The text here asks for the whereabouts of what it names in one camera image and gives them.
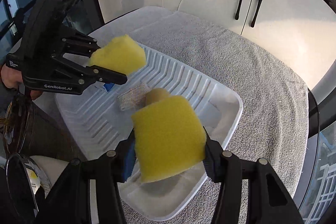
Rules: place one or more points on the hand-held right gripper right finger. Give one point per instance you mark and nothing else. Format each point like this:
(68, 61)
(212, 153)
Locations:
(212, 161)

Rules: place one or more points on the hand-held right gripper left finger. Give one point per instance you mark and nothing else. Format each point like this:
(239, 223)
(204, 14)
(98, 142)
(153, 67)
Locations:
(128, 163)

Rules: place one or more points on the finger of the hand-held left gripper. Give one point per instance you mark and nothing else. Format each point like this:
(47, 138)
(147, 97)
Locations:
(78, 43)
(105, 75)

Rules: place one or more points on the blue white tissue packet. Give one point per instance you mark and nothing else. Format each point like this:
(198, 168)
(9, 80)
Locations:
(109, 87)

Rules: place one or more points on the thin yellow sponge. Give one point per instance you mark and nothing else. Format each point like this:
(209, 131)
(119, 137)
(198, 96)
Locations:
(118, 54)

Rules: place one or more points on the beige cloth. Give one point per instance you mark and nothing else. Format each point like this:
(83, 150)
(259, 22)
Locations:
(131, 99)

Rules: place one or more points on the large yellow sponge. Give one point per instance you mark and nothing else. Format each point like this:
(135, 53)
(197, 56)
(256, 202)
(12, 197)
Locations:
(168, 140)

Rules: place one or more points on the tan makeup sponge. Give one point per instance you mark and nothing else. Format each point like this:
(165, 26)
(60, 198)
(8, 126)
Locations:
(157, 95)

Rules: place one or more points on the white plastic tray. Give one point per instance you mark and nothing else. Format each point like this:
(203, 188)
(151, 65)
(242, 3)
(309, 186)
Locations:
(183, 92)

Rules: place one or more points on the person's left hand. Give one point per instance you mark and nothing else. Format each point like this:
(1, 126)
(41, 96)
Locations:
(10, 77)

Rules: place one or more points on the white mug with chrome lid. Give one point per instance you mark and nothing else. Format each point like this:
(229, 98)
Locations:
(52, 174)

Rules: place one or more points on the grey towel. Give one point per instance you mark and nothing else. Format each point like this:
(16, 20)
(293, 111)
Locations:
(262, 98)

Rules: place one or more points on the green tumbler with straw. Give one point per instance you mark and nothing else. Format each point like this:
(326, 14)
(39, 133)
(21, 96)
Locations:
(39, 129)

